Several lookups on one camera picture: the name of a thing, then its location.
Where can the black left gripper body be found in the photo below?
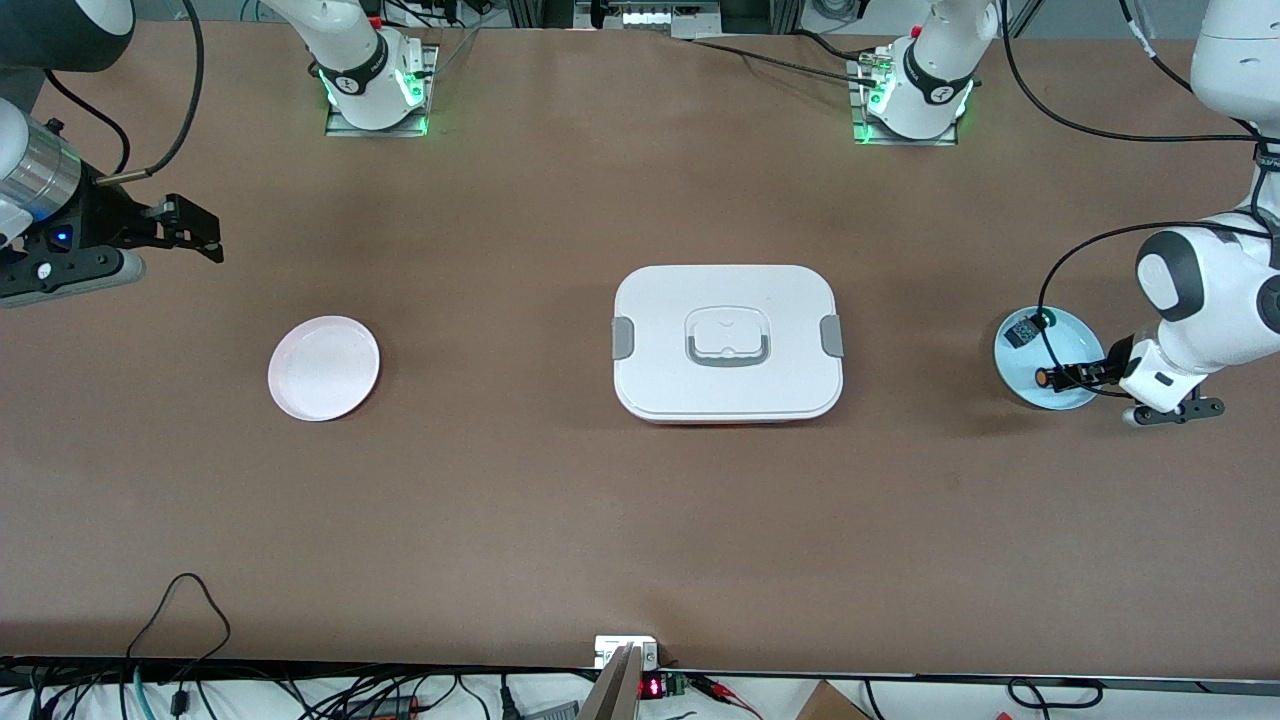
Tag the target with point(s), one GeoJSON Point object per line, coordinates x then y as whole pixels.
{"type": "Point", "coordinates": [1115, 359]}

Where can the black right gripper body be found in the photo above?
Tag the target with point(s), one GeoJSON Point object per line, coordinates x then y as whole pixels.
{"type": "Point", "coordinates": [103, 217]}

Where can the orange switch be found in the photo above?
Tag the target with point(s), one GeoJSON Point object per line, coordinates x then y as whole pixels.
{"type": "Point", "coordinates": [1042, 378]}

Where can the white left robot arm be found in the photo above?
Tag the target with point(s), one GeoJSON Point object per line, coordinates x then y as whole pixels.
{"type": "Point", "coordinates": [1215, 300]}

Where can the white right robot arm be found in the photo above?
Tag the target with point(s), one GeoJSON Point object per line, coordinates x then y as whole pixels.
{"type": "Point", "coordinates": [335, 30]}

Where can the light blue round plate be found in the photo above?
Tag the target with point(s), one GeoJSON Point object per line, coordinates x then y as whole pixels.
{"type": "Point", "coordinates": [1030, 385]}

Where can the green round circuit board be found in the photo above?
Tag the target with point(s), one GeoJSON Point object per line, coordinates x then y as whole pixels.
{"type": "Point", "coordinates": [1047, 321]}

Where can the pale pink round plate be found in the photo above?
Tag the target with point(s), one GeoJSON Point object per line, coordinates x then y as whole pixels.
{"type": "Point", "coordinates": [325, 368]}

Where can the brown cardboard piece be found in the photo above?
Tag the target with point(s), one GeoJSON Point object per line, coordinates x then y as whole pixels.
{"type": "Point", "coordinates": [830, 703]}

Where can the red clip leads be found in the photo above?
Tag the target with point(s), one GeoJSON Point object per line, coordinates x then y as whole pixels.
{"type": "Point", "coordinates": [725, 693]}

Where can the black power adapter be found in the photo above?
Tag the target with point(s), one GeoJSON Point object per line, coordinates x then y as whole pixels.
{"type": "Point", "coordinates": [385, 707]}

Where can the silver lit device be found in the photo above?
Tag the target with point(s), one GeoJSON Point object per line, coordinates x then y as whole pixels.
{"type": "Point", "coordinates": [645, 15]}

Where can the red LED display module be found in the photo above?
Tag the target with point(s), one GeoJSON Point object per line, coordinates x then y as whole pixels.
{"type": "Point", "coordinates": [660, 687]}

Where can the small white edge device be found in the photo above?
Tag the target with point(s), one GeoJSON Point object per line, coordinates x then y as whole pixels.
{"type": "Point", "coordinates": [620, 648]}

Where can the grey slanted pole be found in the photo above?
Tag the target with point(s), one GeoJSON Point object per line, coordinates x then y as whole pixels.
{"type": "Point", "coordinates": [610, 695]}

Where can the black table edge rail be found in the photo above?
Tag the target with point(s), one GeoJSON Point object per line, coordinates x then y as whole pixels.
{"type": "Point", "coordinates": [300, 666]}

